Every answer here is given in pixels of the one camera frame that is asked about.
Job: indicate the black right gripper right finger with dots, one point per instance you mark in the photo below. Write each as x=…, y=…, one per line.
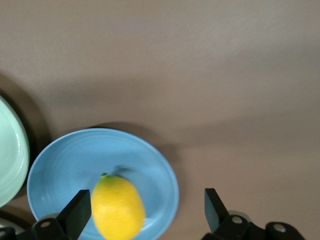
x=217, y=215

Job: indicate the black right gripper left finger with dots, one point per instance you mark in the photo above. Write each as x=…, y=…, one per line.
x=75, y=215

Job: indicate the yellow lemon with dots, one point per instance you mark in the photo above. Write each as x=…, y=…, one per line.
x=117, y=210

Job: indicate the blue plate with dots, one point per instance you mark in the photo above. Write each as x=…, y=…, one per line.
x=75, y=160

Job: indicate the beige plate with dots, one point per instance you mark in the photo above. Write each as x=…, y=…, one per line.
x=5, y=222

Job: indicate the mint green plate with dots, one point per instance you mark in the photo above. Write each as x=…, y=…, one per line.
x=12, y=150

